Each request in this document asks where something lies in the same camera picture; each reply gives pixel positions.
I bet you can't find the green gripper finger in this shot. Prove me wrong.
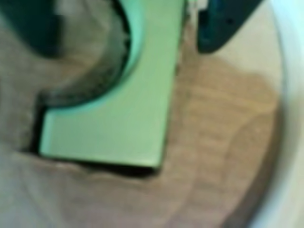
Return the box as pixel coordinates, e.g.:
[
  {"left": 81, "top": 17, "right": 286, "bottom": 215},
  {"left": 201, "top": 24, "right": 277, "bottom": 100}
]
[{"left": 0, "top": 0, "right": 65, "bottom": 57}]

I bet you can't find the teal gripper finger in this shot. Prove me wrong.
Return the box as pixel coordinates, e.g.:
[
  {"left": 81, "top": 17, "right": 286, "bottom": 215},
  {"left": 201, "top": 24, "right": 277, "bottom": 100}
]
[{"left": 195, "top": 0, "right": 260, "bottom": 55}]

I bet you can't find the light green U shape block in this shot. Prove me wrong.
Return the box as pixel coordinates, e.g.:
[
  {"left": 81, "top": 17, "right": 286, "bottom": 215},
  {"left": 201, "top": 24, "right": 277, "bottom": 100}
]
[{"left": 38, "top": 0, "right": 191, "bottom": 171}]

